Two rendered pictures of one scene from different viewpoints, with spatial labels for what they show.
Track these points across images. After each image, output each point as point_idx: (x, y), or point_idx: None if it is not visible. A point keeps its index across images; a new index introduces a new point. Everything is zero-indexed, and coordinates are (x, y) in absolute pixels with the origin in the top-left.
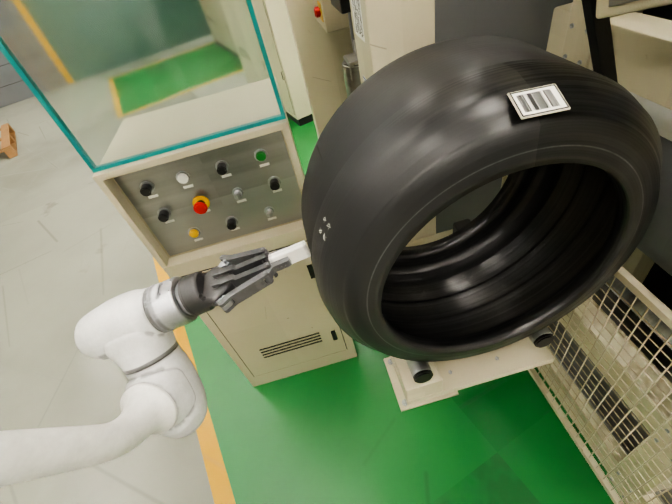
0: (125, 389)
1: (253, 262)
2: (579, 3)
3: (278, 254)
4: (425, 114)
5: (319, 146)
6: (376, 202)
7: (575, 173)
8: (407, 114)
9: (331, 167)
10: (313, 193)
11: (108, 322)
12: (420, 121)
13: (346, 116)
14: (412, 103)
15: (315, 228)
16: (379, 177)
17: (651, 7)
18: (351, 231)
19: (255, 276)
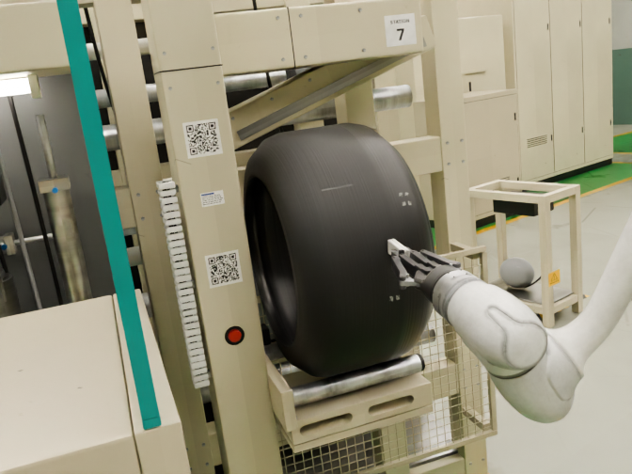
0: (556, 354)
1: (410, 258)
2: (136, 178)
3: (402, 246)
4: (369, 132)
5: (327, 187)
6: (405, 166)
7: (280, 237)
8: (363, 134)
9: (364, 177)
10: (364, 206)
11: (510, 293)
12: (372, 134)
13: (325, 160)
14: (355, 134)
15: (394, 213)
16: (396, 155)
17: (266, 133)
18: (414, 186)
19: (427, 253)
